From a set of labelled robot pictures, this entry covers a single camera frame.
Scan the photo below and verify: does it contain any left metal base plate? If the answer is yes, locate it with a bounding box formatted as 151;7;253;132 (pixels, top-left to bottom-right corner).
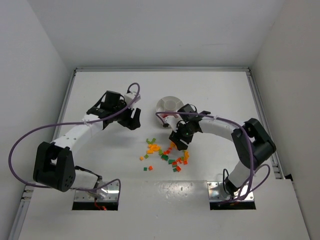
73;180;120;203

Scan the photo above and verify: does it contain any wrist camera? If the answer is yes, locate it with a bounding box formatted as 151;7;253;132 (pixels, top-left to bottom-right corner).
124;92;141;105
163;115;180;132

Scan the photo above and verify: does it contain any white divided round container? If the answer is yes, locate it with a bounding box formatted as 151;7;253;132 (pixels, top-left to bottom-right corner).
155;96;185;113

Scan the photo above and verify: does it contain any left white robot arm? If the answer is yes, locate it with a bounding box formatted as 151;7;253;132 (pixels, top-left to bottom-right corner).
33;91;141;192

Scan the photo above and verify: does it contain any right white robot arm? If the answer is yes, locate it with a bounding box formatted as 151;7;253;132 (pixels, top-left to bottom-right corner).
164;104;276;197

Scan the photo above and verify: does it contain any yellow curved lego piece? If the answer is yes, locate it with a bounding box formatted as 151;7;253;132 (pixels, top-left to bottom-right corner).
146;147;157;154

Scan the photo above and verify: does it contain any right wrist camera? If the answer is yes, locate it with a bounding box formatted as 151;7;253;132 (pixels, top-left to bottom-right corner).
163;115;180;132

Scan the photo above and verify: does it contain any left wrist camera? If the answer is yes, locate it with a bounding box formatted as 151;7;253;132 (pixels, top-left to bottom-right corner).
124;92;141;105

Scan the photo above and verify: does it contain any metal base plate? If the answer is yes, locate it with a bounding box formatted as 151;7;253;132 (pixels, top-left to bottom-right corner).
73;180;120;203
207;181;255;203

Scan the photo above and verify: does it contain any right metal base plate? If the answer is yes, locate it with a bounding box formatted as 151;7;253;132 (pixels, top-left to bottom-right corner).
207;181;255;203

